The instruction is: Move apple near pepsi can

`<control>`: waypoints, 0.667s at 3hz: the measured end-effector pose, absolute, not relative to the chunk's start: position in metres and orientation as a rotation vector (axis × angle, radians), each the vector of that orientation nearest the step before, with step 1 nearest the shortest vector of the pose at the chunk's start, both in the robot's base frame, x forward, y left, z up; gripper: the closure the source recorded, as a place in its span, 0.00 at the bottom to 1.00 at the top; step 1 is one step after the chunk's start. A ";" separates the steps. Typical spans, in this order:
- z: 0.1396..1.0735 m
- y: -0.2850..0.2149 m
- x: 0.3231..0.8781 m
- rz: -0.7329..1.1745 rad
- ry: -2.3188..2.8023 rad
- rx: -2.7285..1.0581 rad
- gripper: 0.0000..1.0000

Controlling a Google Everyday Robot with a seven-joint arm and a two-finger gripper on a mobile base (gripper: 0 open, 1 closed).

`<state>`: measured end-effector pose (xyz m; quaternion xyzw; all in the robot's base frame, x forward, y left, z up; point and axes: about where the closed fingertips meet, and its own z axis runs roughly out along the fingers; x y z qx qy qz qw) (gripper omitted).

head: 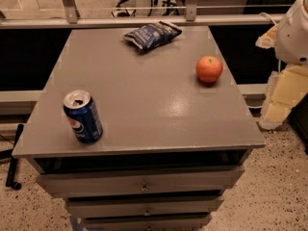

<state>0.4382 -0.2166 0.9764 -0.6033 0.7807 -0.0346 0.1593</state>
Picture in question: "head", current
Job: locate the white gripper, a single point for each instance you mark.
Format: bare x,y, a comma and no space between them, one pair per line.
294,38

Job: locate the red apple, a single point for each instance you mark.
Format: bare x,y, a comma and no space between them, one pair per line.
208,69

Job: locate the blue pepsi can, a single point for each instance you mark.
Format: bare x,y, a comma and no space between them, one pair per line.
81,112

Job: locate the blue chip bag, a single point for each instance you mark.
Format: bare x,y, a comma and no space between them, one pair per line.
152,35

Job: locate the grey drawer cabinet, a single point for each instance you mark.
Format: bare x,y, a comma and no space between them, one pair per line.
170,145

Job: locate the black bar on floor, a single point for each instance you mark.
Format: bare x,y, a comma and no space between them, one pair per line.
10,182

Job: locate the metal railing frame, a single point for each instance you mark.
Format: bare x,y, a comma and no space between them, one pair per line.
38,14

